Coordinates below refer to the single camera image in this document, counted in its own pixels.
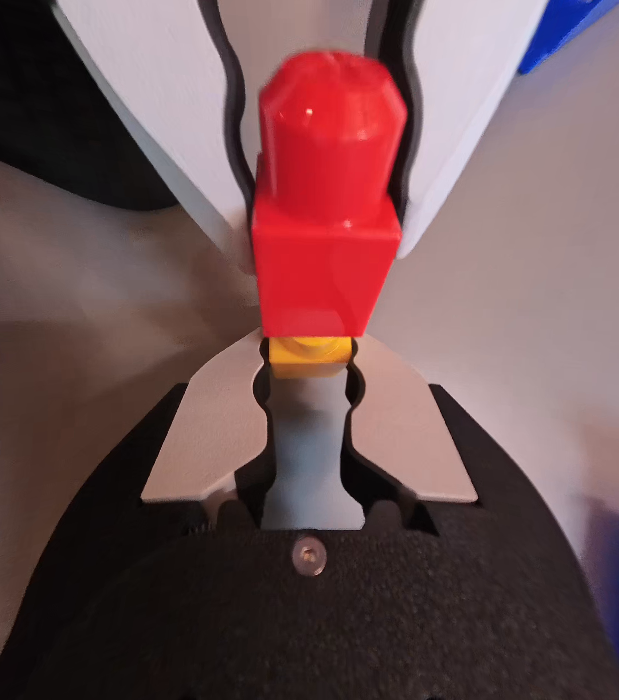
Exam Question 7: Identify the red mega block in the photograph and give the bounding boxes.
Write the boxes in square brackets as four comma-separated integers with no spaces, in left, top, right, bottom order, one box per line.
[251,50,410,339]

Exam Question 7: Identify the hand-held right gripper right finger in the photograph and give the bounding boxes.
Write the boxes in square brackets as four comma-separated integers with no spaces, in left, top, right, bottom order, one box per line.
[342,332,478,517]

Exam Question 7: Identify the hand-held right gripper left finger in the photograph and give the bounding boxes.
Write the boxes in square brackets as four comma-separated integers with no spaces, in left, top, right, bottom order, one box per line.
[141,330,277,530]

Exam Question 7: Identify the yellow mega block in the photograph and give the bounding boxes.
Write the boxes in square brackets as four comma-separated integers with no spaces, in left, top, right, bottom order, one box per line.
[268,336,354,380]

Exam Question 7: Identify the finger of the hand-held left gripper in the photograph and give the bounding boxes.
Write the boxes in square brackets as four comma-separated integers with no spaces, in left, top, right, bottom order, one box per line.
[364,0,553,260]
[52,0,258,274]

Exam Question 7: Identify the blue plastic bin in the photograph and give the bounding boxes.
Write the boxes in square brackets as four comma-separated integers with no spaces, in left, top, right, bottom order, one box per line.
[517,0,619,74]

